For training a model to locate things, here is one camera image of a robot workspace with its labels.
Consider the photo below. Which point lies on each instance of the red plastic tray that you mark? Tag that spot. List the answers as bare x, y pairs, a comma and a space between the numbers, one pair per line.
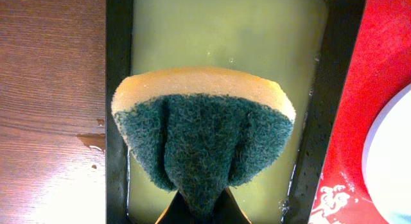
379, 69

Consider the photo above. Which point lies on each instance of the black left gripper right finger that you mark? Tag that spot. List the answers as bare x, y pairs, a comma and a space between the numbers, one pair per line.
227, 211

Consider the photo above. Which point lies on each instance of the green and yellow sponge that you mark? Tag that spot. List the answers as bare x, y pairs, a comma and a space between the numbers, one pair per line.
199, 130

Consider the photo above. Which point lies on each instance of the light blue plate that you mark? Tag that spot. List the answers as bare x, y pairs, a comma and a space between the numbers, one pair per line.
386, 159

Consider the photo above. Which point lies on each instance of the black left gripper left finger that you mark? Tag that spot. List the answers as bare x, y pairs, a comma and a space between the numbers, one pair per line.
176, 213

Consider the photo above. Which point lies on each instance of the black tray with green liquid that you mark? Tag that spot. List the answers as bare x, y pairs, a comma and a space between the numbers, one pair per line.
306, 46

